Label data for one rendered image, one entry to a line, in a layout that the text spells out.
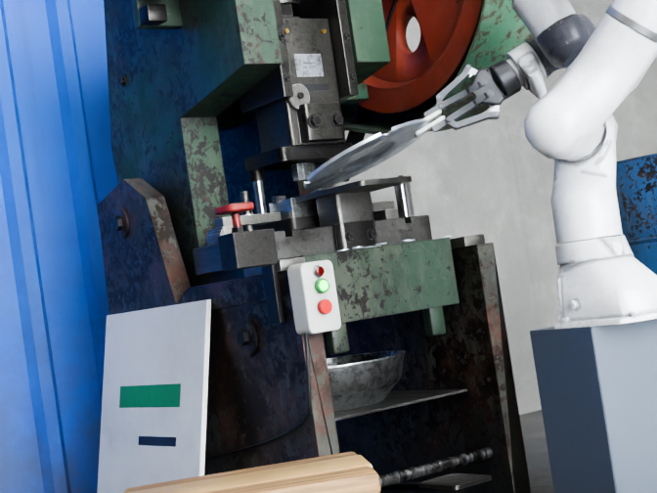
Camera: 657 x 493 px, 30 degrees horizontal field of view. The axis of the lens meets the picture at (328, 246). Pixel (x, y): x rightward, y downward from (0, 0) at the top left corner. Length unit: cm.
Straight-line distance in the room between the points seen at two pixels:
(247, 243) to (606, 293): 71
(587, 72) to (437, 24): 92
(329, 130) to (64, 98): 127
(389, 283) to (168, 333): 53
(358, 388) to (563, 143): 84
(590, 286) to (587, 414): 21
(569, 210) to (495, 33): 77
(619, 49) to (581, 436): 64
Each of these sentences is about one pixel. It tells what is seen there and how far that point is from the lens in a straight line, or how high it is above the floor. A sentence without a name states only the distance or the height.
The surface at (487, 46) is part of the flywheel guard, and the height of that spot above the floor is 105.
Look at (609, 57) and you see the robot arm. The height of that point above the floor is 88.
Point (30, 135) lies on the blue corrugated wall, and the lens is 371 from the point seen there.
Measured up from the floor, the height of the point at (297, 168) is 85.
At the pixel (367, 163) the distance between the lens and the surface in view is 262.
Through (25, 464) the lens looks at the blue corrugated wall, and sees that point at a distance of 363.
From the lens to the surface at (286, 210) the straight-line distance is 269.
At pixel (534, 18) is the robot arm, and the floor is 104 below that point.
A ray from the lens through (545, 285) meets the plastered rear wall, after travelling 483.
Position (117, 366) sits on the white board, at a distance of 298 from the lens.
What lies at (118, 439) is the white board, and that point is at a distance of 296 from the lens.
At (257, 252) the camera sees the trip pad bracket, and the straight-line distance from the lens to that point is 237.
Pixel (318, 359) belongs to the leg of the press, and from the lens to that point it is 238.
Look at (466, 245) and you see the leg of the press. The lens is 267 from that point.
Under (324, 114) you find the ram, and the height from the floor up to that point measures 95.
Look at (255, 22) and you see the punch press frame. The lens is 262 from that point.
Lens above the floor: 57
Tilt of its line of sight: 2 degrees up
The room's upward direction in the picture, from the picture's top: 8 degrees counter-clockwise
